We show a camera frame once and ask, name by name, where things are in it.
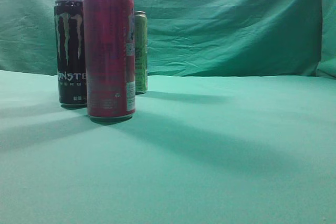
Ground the green table cloth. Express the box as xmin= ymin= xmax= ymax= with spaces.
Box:
xmin=1 ymin=71 xmax=335 ymax=223

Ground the pink energy drink can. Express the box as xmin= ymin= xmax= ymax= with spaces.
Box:
xmin=83 ymin=0 xmax=135 ymax=120

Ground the green drink can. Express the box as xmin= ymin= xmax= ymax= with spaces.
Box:
xmin=134 ymin=11 xmax=148 ymax=94

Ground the green backdrop cloth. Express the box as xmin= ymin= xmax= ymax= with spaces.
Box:
xmin=1 ymin=0 xmax=335 ymax=78

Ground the black Monster energy can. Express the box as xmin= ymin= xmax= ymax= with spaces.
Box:
xmin=54 ymin=0 xmax=87 ymax=108

